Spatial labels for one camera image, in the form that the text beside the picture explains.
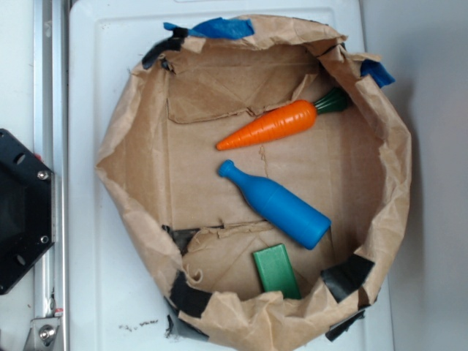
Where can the brown paper bag container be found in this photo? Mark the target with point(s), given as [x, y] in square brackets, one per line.
[196, 244]

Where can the white plastic tray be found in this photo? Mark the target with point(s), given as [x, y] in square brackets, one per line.
[114, 303]

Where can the orange toy carrot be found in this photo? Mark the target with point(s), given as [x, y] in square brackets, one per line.
[285, 121]

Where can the green rectangular block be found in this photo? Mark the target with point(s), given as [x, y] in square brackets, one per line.
[275, 271]

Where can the blue plastic toy bottle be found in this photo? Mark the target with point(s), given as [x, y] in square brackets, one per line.
[279, 206]

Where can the metal corner bracket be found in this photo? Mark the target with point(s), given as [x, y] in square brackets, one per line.
[45, 334]

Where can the aluminium extrusion rail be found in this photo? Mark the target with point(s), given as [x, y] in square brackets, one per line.
[51, 97]

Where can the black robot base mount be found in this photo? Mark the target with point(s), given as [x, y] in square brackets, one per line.
[26, 210]

